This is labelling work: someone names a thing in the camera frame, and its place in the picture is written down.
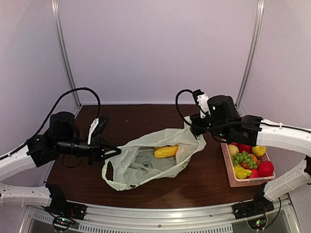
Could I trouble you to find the red apple toy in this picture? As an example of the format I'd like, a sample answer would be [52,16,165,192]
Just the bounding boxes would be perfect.
[238,144,252,153]

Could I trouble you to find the light green plastic bag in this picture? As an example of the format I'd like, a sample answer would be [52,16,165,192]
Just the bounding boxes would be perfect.
[102,125,206,191]

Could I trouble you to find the yellow banana toy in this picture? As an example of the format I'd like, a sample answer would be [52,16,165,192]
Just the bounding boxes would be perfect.
[234,166,252,180]

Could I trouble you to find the pink plastic basket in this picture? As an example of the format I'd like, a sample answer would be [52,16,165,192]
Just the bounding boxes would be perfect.
[221,143,276,187]

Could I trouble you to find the green grapes toy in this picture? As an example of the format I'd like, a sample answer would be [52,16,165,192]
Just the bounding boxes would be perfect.
[231,152,258,169]

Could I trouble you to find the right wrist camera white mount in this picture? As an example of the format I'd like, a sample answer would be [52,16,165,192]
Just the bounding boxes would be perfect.
[192,89,209,119]

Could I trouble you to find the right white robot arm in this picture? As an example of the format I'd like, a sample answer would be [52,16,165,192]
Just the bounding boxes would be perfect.
[190,90,311,215]

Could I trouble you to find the curved aluminium rail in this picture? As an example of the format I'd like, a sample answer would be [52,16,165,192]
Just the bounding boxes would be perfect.
[23,193,296,233]

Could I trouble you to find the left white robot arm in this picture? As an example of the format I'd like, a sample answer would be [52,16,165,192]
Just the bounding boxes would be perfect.
[0,112,121,216]

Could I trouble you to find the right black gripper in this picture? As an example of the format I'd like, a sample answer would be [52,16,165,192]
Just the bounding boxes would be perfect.
[190,113,230,141]

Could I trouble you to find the yellow mango toy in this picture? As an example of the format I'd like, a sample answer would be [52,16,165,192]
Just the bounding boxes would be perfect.
[154,145,178,158]

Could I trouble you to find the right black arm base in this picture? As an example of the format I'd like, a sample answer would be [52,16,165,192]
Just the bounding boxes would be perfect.
[232,184,275,231]

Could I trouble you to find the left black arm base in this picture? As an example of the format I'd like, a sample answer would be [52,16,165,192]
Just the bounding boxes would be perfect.
[43,184,87,233]

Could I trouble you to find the black cable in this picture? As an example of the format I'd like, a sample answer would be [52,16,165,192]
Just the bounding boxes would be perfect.
[4,87,102,156]
[175,89,195,124]

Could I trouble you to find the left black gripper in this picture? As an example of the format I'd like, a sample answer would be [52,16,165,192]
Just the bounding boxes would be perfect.
[55,134,121,165]

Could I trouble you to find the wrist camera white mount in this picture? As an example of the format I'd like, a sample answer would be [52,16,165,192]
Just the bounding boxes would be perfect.
[87,115,109,145]
[192,89,209,119]

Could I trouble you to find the red plush fruit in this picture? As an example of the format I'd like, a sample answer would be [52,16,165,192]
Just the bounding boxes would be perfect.
[258,161,275,177]

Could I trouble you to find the left aluminium frame post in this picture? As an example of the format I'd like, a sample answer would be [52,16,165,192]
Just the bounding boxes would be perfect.
[51,0,82,109]

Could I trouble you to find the left black cable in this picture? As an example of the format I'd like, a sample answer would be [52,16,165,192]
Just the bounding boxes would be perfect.
[4,87,102,156]

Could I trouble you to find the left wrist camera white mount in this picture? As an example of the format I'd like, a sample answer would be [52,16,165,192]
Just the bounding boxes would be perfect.
[87,115,109,145]

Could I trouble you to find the pale yellow fruit toy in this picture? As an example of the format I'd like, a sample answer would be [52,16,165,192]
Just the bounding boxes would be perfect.
[228,144,240,157]

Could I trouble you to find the right black cable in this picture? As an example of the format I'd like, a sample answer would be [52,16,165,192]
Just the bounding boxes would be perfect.
[175,89,195,124]

